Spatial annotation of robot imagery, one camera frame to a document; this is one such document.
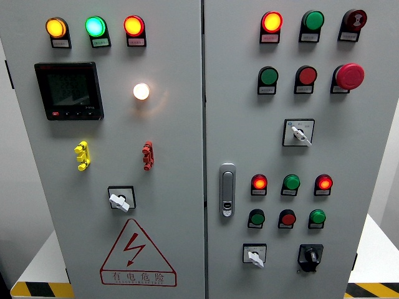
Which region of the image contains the large bright green lamp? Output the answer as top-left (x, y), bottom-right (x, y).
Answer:
top-left (85, 16), bottom-right (107, 38)

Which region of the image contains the small green push button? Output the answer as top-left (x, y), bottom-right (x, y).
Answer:
top-left (248, 208), bottom-right (266, 226)

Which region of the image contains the pale grey cabinet door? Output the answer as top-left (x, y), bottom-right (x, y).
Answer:
top-left (0, 0), bottom-right (206, 299)

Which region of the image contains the black yellow striped tape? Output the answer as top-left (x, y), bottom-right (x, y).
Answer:
top-left (10, 282), bottom-right (75, 299)
top-left (344, 282), bottom-right (399, 299)

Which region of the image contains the small red round lamp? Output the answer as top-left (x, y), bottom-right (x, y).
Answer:
top-left (314, 174), bottom-right (334, 191)
top-left (251, 173), bottom-right (269, 191)

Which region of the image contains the large dark green lamp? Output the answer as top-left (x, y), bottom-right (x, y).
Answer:
top-left (301, 9), bottom-right (325, 32)

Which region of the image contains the small yellow handle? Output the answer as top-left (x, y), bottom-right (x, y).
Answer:
top-left (74, 140), bottom-right (92, 172)

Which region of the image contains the large red stop button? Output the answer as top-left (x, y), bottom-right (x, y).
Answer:
top-left (332, 63), bottom-right (365, 91)

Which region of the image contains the small white-handle turn switch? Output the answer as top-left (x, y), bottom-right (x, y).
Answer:
top-left (242, 243), bottom-right (267, 269)

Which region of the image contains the black-handle turn switch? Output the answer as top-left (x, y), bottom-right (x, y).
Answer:
top-left (297, 244), bottom-right (324, 274)

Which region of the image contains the large white-handle turn switch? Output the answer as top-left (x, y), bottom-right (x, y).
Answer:
top-left (281, 118), bottom-right (315, 148)

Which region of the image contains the large green push button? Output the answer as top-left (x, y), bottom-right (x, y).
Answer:
top-left (258, 65), bottom-right (279, 87)

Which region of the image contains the red warning triangle sticker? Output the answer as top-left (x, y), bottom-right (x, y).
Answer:
top-left (99, 218), bottom-right (178, 287)

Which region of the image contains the small green round lamp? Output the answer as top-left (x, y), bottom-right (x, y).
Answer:
top-left (309, 209), bottom-right (327, 225)
top-left (282, 174), bottom-right (301, 191)

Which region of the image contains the small red push button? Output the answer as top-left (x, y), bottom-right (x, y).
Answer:
top-left (278, 209), bottom-right (297, 227)

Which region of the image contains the silver door lock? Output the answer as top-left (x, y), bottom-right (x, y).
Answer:
top-left (219, 163), bottom-right (237, 218)

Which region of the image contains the pale grey door with lock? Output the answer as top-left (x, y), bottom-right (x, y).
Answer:
top-left (203, 0), bottom-right (399, 299)

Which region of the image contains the small red handle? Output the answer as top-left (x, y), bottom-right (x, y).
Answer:
top-left (142, 140), bottom-right (155, 171)

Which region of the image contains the large red push button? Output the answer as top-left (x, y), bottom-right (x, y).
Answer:
top-left (295, 65), bottom-right (319, 87)

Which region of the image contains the large red round lamp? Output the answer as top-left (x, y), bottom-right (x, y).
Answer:
top-left (261, 11), bottom-right (284, 34)
top-left (123, 15), bottom-right (146, 38)

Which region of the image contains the black display meter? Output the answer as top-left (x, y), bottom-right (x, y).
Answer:
top-left (34, 61), bottom-right (105, 121)

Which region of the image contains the white-handle turn switch plain plate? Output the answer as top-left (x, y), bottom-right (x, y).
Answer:
top-left (107, 185), bottom-right (137, 214)

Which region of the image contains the dark red buzzer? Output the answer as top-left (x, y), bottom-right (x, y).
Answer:
top-left (342, 9), bottom-right (368, 32)

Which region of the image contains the white round lamp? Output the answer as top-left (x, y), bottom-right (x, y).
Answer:
top-left (132, 82), bottom-right (151, 101)

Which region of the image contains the large yellow round lamp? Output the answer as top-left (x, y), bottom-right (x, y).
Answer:
top-left (45, 17), bottom-right (69, 39)

